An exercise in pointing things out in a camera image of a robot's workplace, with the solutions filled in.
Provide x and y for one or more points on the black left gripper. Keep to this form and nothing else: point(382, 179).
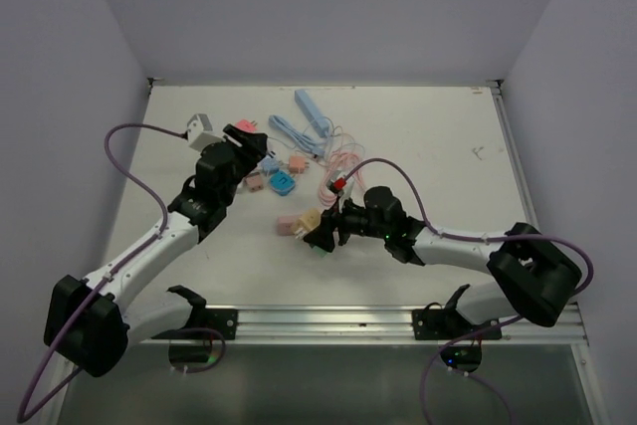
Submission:
point(254, 146)

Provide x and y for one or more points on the pink adapter plug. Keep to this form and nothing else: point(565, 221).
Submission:
point(246, 125)

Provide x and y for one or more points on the light blue power strip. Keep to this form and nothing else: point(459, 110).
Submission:
point(312, 113)

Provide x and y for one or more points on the blue cube socket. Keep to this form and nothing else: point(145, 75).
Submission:
point(282, 183)

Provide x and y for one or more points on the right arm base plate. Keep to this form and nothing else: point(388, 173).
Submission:
point(440, 324)

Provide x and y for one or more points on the brown pink USB charger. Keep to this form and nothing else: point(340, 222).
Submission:
point(254, 182)

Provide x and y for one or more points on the yellow cube socket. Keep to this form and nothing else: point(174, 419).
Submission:
point(306, 223)

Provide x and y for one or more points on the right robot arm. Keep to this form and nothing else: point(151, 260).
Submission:
point(531, 278)

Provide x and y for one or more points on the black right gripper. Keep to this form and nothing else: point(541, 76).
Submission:
point(322, 235)

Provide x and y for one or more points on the light blue charger plug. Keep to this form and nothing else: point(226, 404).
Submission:
point(270, 165)

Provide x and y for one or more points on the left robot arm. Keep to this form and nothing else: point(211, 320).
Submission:
point(91, 322)

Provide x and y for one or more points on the salmon pink charger plug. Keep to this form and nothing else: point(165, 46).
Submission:
point(298, 164)

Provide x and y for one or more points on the pink power strip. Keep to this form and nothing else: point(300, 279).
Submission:
point(287, 225)

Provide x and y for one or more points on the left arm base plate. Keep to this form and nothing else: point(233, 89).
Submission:
point(223, 320)

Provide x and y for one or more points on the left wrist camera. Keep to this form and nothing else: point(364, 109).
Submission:
point(200, 132)

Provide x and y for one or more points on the green charger plug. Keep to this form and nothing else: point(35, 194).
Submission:
point(321, 252)

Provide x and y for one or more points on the aluminium front rail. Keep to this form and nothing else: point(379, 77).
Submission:
point(334, 325)

